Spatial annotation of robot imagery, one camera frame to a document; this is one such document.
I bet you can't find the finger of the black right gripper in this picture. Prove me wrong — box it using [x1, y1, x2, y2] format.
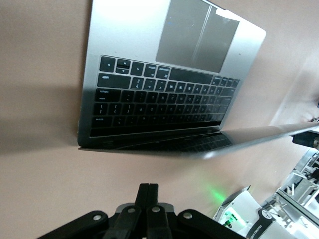
[292, 130, 319, 150]

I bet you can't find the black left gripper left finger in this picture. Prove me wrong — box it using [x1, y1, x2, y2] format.
[37, 183, 150, 239]

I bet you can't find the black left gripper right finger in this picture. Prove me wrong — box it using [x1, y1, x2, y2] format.
[147, 183, 247, 239]

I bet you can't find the silver grey laptop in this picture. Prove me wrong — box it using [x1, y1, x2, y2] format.
[77, 0, 319, 160]

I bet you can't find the aluminium equipment rack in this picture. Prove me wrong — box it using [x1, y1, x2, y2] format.
[274, 149, 319, 225]

